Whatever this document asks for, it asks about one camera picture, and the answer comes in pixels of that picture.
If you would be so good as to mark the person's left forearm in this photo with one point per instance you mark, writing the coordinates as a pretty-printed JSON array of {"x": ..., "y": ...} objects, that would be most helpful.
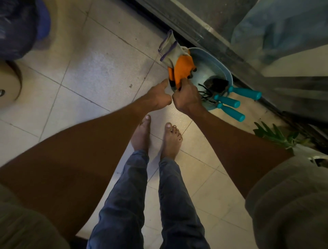
[{"x": 71, "y": 159}]

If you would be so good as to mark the teal plastic bucket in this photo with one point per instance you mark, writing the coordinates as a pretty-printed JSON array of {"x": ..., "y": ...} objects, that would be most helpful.
[{"x": 207, "y": 64}]

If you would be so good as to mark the person's right leg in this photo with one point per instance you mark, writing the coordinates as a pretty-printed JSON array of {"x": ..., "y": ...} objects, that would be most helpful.
[{"x": 179, "y": 205}]

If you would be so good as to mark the person's right forearm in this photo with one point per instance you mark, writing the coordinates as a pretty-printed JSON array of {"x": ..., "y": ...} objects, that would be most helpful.
[{"x": 238, "y": 151}]

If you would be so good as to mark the green leafy potted plant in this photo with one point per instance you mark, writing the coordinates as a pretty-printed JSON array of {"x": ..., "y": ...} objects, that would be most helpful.
[{"x": 271, "y": 133}]

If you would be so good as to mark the beige plastic watering can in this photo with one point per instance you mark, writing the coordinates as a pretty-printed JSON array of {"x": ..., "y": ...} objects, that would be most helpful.
[{"x": 9, "y": 84}]

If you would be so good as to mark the person's left foot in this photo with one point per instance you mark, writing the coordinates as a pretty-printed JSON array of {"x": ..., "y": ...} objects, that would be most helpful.
[{"x": 141, "y": 136}]

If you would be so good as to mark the person's grey shirt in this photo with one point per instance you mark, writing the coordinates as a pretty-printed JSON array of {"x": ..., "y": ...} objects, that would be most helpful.
[{"x": 289, "y": 205}]

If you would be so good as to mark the white round plant pot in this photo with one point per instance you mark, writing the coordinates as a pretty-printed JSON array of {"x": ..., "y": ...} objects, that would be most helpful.
[{"x": 310, "y": 154}]

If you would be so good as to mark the person's right hand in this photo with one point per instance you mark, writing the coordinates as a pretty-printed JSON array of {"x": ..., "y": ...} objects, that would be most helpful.
[{"x": 188, "y": 100}]

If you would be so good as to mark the person's left hand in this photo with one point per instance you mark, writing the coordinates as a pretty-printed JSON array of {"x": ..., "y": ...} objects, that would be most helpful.
[{"x": 157, "y": 98}]

